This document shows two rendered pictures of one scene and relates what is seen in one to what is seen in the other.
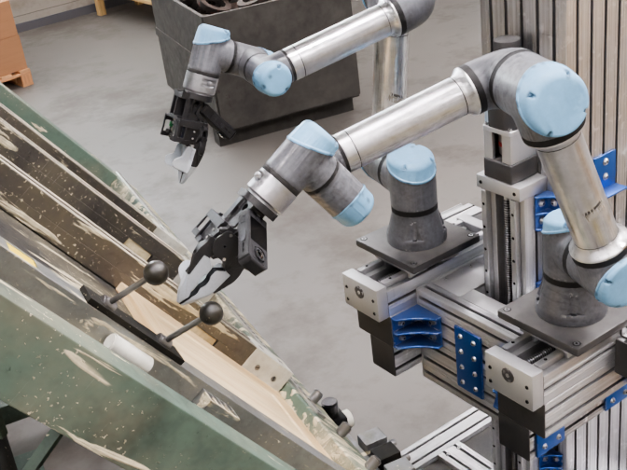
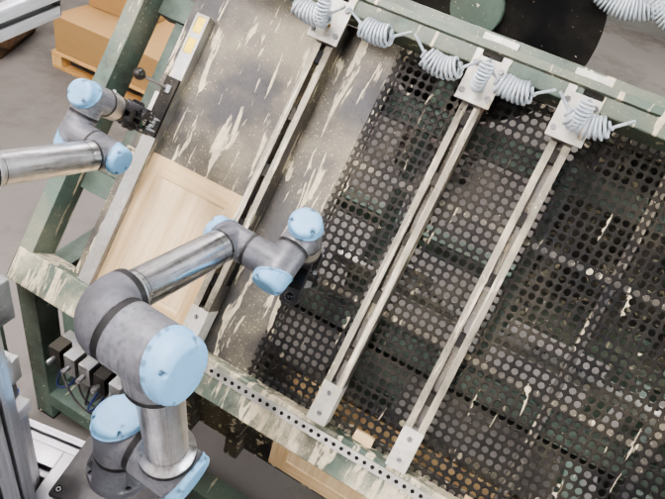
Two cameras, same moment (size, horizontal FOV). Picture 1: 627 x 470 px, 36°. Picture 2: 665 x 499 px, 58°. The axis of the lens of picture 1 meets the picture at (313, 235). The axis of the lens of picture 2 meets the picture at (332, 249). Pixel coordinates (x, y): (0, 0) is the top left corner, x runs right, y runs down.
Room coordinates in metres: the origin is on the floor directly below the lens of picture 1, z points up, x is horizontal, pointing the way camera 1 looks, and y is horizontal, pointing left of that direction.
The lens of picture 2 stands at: (2.88, -0.57, 2.40)
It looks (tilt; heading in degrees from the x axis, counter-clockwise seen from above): 39 degrees down; 130
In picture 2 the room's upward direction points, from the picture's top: 16 degrees clockwise
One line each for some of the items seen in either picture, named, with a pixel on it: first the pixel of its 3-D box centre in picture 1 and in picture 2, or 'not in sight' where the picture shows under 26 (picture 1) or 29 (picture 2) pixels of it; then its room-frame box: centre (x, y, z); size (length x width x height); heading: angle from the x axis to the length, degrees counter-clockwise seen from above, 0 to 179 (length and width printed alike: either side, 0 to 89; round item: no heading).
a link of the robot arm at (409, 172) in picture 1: (411, 175); (122, 430); (2.19, -0.26, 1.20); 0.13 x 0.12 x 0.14; 20
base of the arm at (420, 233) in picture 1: (415, 219); (121, 456); (2.18, -0.26, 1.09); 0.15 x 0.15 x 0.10
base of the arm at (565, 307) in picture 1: (571, 288); not in sight; (1.77, -0.53, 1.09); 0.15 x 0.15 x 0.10
